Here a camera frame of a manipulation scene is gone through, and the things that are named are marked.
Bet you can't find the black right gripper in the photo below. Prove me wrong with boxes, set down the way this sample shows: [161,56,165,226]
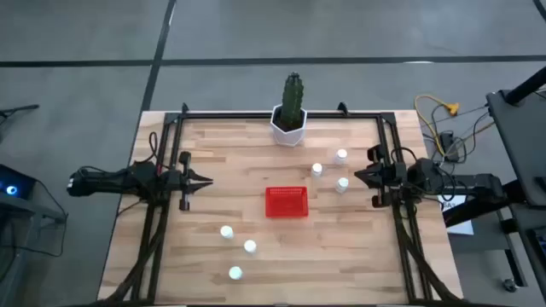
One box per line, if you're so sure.
[353,143,407,210]

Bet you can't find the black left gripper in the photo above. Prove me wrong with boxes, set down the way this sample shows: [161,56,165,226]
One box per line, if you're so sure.
[168,151,214,213]

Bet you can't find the red plastic basket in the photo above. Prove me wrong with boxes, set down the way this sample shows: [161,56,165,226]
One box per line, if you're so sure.
[264,185,310,219]

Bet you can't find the black power adapter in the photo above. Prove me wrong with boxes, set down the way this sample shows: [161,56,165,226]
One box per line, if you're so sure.
[439,130,461,164]

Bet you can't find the white paper sheet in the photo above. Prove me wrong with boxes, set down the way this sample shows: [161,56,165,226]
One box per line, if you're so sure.
[437,194,475,237]

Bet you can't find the black cart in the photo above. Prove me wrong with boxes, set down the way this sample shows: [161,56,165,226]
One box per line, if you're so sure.
[443,63,546,307]

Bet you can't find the grey metal stand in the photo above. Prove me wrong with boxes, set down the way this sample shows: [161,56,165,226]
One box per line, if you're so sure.
[0,199,69,307]

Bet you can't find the black computer with light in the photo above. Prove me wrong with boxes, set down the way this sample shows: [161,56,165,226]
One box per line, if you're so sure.
[0,164,38,201]

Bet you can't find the black tripod leg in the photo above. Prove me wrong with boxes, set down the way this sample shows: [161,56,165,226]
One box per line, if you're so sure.
[0,103,41,142]

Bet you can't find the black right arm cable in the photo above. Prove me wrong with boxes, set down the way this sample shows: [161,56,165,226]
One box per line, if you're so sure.
[389,146,421,172]

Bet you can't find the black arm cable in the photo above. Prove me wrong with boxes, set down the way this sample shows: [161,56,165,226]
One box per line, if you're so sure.
[389,146,421,172]
[148,130,160,168]

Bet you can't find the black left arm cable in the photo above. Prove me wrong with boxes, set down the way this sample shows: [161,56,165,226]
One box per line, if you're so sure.
[148,130,160,168]

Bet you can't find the black aluminium frame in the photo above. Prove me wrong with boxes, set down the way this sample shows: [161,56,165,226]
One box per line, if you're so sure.
[100,101,465,306]

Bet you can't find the yellow cable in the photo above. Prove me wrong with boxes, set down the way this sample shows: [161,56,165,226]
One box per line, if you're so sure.
[414,94,461,147]

